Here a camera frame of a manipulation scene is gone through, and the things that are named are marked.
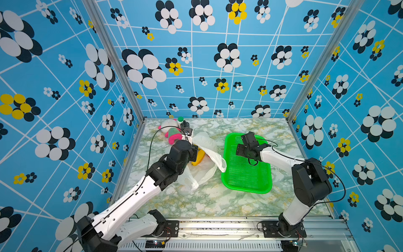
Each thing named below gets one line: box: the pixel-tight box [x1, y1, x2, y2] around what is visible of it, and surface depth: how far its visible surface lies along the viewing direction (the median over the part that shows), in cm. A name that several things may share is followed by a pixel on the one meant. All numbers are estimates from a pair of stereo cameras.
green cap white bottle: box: [176, 116, 185, 125], surface depth 110 cm
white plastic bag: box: [177, 131, 227, 191], surface depth 80 cm
